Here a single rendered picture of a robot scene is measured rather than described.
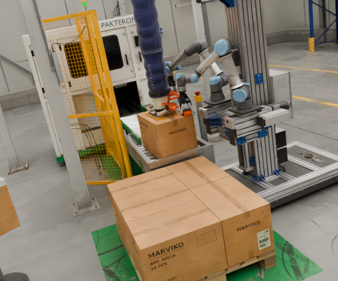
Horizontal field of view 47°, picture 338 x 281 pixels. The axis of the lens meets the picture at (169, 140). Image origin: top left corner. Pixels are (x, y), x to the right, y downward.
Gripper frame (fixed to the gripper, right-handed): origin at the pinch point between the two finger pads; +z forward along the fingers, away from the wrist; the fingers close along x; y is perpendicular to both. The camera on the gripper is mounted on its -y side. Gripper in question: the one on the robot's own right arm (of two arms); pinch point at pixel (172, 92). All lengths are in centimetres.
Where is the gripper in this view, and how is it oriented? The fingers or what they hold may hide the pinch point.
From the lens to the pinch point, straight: 442.3
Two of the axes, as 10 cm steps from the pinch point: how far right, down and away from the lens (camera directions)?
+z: 1.7, 9.3, 3.3
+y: 3.9, 2.4, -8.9
